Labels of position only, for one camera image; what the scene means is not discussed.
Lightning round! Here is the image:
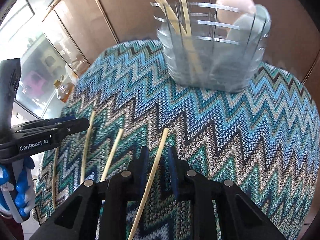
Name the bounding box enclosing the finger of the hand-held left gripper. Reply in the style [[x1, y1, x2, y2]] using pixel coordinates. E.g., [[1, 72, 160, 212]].
[[15, 119, 90, 143], [12, 116, 77, 131]]

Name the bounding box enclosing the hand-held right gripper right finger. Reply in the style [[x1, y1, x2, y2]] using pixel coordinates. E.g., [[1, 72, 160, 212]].
[[166, 147, 287, 240]]

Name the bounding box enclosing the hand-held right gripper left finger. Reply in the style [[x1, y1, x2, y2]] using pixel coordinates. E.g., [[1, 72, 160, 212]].
[[32, 147, 150, 240]]

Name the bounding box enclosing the pale bamboo chopstick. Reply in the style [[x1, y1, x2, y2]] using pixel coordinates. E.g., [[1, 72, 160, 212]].
[[127, 128, 169, 240], [137, 0, 200, 75], [176, 0, 203, 73]]

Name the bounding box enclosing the row of chopsticks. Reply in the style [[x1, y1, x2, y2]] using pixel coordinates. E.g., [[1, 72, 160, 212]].
[[52, 110, 124, 209]]

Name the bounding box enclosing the wire utensil holder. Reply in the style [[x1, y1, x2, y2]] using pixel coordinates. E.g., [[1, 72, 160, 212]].
[[149, 0, 272, 95]]

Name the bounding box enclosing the pale ceramic spoon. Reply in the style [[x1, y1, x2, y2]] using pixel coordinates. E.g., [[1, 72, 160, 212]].
[[231, 4, 272, 42], [216, 0, 257, 39]]

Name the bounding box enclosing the person's left hand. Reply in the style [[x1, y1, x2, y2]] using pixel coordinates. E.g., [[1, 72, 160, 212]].
[[0, 158, 36, 223]]

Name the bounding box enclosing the pink plastic stool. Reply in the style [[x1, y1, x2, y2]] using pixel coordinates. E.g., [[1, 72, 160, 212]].
[[26, 71, 43, 91]]

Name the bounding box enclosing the amber oil bottle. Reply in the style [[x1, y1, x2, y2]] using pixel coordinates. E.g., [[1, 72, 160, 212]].
[[53, 75, 75, 103]]

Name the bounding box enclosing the glass sliding door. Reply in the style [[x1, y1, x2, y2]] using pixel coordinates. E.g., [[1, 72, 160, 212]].
[[0, 0, 88, 121]]

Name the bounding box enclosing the zigzag knitted cloth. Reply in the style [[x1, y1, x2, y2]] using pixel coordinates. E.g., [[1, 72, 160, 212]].
[[34, 39, 315, 240]]

